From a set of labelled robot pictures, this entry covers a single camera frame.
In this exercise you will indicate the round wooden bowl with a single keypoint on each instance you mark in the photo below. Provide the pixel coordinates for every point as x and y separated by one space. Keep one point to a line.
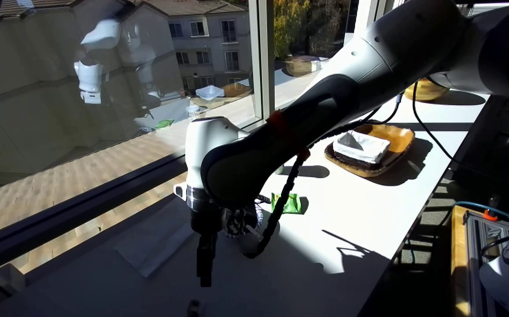
425 90

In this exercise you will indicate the green packet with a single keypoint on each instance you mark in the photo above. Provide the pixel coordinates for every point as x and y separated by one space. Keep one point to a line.
293 204

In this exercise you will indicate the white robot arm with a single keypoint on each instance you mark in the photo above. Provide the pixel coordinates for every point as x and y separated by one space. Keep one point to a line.
228 167

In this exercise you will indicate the white paper sheet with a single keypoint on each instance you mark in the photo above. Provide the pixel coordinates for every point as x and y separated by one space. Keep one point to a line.
153 243

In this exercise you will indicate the wooden tray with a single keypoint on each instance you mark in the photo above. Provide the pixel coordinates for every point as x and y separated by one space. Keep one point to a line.
401 141

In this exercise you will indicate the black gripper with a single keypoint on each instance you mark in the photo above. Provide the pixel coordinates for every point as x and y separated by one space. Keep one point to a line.
207 220

